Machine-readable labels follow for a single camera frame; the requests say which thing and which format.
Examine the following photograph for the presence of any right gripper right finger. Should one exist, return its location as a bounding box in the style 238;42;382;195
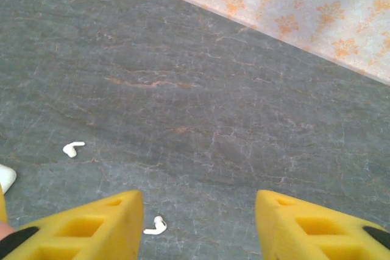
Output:
255;189;390;260

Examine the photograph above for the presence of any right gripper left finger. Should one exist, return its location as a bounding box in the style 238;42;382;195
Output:
0;189;144;260

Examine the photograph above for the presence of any pink earbud charging case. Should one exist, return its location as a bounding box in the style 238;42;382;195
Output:
0;222;15;242

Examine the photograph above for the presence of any white earbud charging case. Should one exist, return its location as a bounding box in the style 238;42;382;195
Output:
0;164;18;195

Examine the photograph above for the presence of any white wireless earbud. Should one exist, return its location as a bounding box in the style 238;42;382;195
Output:
143;216;168;236
62;141;86;158

